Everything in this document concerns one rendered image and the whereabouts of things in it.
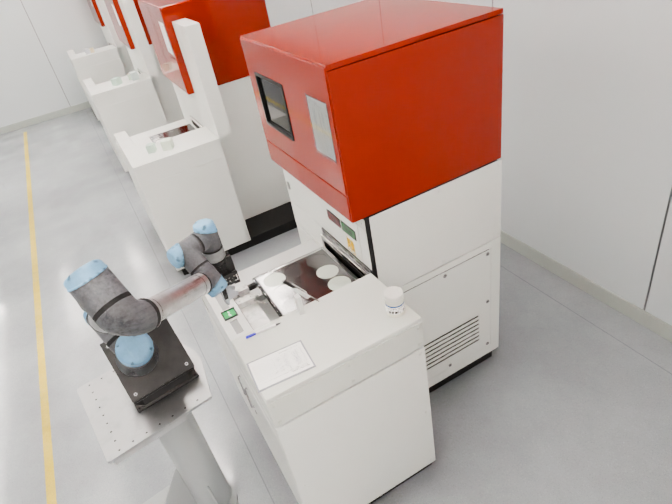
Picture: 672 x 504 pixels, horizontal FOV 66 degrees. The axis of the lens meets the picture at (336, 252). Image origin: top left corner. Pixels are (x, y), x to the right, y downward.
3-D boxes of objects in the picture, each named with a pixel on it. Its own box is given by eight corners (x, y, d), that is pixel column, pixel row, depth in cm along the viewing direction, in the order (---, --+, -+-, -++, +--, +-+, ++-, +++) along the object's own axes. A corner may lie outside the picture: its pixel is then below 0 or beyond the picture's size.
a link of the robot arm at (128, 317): (137, 337, 131) (236, 277, 175) (109, 305, 132) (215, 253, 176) (115, 361, 136) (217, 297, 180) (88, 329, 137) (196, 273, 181)
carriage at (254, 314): (248, 292, 234) (246, 287, 232) (280, 338, 206) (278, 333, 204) (232, 300, 231) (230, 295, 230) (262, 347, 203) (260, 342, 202)
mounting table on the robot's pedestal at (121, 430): (122, 484, 182) (107, 462, 175) (90, 409, 214) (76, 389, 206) (233, 409, 201) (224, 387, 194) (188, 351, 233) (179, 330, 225)
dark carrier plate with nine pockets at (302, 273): (322, 249, 244) (322, 248, 244) (359, 285, 218) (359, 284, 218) (256, 279, 234) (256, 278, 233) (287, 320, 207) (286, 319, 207)
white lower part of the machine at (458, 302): (412, 285, 351) (401, 179, 305) (499, 357, 289) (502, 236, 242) (322, 332, 329) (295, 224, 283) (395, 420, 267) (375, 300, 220)
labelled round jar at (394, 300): (398, 302, 195) (395, 283, 189) (409, 312, 189) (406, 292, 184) (382, 310, 192) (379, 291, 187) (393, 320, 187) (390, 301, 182)
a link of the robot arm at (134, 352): (132, 377, 180) (130, 373, 168) (107, 348, 181) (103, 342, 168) (161, 353, 185) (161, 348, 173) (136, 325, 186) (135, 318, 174)
